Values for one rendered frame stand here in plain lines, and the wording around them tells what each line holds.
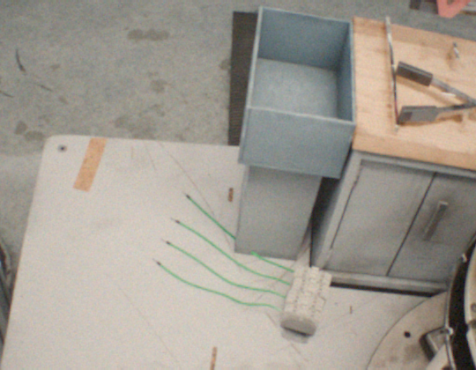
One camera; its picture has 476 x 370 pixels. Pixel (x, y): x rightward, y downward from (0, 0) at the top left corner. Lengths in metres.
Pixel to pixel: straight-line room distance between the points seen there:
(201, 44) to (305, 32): 1.56
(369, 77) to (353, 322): 0.32
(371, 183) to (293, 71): 0.18
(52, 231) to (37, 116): 1.24
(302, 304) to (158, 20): 1.73
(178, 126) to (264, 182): 1.32
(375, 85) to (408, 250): 0.22
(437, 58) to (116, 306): 0.48
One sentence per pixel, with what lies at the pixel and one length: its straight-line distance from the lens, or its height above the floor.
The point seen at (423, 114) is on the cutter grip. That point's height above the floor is 1.09.
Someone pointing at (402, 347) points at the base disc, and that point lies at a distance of 0.91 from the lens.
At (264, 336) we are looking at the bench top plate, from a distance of 0.90.
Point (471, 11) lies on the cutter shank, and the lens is 0.78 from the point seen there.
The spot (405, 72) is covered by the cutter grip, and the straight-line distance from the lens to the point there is 0.77.
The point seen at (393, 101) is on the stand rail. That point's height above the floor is 1.08.
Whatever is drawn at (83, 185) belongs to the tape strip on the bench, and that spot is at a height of 0.78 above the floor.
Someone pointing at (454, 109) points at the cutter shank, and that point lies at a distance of 0.75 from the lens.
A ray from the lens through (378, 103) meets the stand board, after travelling 0.76.
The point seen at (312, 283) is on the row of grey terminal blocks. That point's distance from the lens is 0.90.
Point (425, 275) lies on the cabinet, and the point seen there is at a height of 0.82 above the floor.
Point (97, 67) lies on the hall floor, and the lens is 2.33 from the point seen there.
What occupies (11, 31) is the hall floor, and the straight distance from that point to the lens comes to 2.51.
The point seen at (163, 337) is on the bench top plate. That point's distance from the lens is 0.89.
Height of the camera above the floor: 1.58
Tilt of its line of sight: 51 degrees down
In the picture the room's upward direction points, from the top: 10 degrees clockwise
